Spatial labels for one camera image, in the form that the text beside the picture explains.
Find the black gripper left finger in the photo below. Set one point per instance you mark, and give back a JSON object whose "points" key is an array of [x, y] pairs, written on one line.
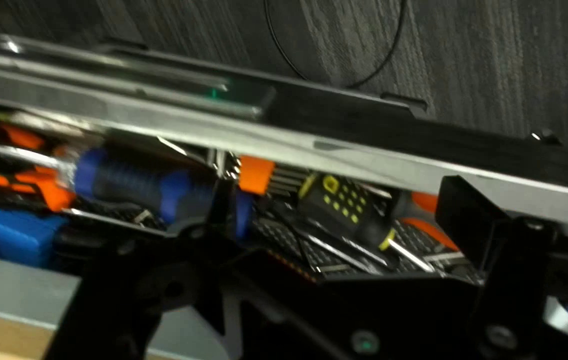
{"points": [[220, 221]]}

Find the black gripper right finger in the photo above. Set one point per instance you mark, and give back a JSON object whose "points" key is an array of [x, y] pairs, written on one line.
{"points": [[510, 281]]}

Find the black yellow stubby screwdriver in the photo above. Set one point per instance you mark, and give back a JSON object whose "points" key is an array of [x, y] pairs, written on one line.
{"points": [[340, 201]]}

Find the silver tool drawer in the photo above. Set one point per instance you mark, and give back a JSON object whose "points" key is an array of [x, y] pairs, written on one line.
{"points": [[430, 137]]}

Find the orange black screwdriver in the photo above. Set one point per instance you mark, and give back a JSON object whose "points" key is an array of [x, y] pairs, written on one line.
{"points": [[23, 137]]}

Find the black bit set tray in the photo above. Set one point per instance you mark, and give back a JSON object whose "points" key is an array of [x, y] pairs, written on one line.
{"points": [[284, 241]]}

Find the blue plastic box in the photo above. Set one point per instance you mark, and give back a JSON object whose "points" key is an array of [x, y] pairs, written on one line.
{"points": [[14, 234]]}

